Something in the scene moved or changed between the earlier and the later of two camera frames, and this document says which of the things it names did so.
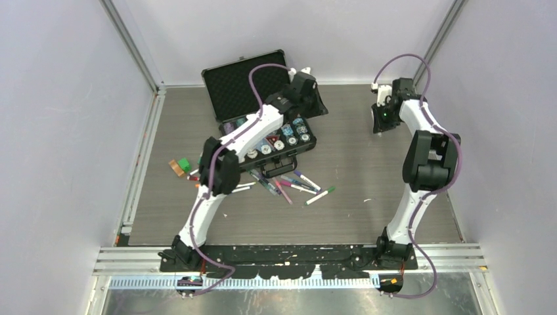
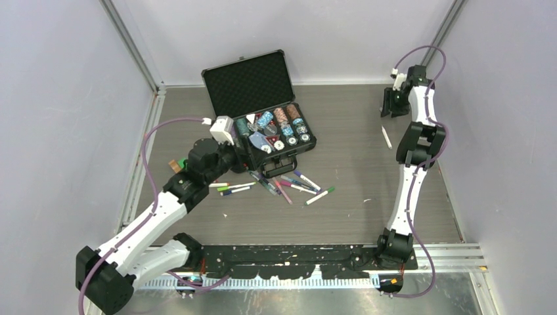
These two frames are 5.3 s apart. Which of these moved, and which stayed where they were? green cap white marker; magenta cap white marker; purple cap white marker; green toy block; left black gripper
Moved: left black gripper
Stayed: green cap white marker; green toy block; purple cap white marker; magenta cap white marker
